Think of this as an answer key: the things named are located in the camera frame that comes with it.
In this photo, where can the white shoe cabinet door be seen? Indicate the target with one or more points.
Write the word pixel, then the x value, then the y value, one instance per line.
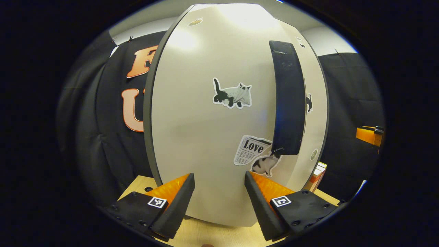
pixel 317 137
pixel 205 130

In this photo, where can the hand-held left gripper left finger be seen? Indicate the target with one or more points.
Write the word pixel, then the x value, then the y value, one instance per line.
pixel 178 207

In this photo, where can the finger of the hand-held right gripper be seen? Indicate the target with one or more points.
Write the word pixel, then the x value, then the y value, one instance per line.
pixel 365 134

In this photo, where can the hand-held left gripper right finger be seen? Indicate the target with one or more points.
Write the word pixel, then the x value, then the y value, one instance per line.
pixel 259 206

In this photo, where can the orange white carton box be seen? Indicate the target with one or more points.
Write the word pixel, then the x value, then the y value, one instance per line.
pixel 317 176

